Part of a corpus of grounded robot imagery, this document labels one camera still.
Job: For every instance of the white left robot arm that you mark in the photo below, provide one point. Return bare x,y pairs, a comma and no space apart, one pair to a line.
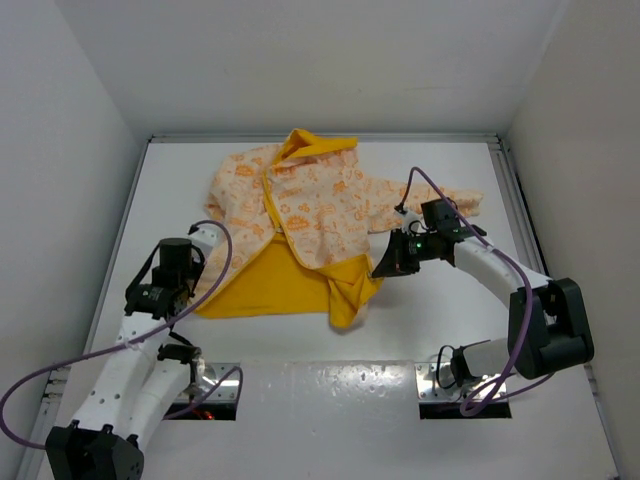
108,434

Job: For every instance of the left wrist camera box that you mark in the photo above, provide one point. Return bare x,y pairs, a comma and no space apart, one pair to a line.
204,236

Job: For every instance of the aluminium frame rail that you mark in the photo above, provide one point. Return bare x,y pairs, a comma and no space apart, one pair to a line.
530,251
486,138

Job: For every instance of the aluminium frame rail back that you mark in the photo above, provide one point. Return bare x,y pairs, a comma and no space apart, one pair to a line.
486,138

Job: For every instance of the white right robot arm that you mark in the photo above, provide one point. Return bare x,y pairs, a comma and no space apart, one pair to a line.
547,330

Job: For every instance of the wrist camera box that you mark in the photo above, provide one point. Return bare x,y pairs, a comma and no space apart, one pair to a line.
204,236
411,222

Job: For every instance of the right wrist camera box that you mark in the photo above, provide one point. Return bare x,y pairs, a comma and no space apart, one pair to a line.
411,222

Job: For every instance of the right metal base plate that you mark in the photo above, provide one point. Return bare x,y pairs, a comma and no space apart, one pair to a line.
435,385

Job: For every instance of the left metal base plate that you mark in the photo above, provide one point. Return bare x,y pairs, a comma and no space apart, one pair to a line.
216,384

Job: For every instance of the orange patterned yellow-lined jacket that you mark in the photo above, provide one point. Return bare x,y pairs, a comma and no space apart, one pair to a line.
299,216

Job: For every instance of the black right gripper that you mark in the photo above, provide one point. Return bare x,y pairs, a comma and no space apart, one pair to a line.
394,261

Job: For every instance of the metal base plate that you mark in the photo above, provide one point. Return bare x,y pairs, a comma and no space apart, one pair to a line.
435,385
216,384

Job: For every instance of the aluminium frame rail right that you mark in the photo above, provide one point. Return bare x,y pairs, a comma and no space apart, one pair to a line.
530,251

